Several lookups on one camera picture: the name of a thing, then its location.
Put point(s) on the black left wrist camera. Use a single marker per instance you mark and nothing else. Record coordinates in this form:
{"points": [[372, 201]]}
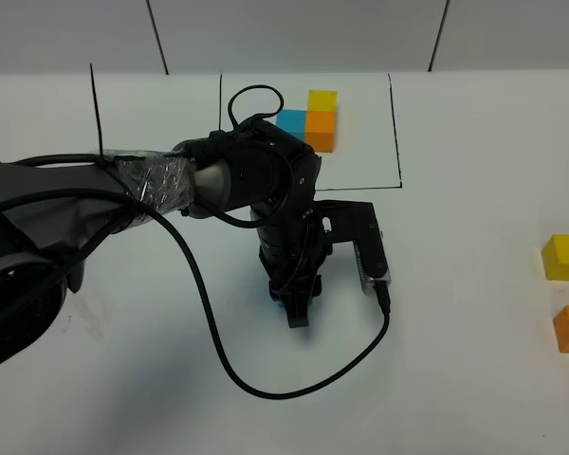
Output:
{"points": [[356, 223]]}

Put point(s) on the template orange cube block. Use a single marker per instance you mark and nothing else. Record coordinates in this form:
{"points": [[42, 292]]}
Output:
{"points": [[320, 130]]}

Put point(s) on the template blue cube block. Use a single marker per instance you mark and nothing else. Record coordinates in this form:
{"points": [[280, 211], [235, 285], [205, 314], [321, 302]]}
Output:
{"points": [[292, 122]]}

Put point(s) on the template yellow cube block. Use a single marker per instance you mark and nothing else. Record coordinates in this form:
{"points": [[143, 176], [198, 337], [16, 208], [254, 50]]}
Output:
{"points": [[322, 101]]}

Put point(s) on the black cable tie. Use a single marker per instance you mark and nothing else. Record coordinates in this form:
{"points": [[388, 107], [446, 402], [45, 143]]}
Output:
{"points": [[96, 113]]}

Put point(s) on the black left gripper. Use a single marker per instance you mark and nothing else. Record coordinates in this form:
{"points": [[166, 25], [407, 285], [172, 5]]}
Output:
{"points": [[291, 256]]}

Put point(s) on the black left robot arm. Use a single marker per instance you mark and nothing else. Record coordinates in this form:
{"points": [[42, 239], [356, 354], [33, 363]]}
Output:
{"points": [[55, 210]]}

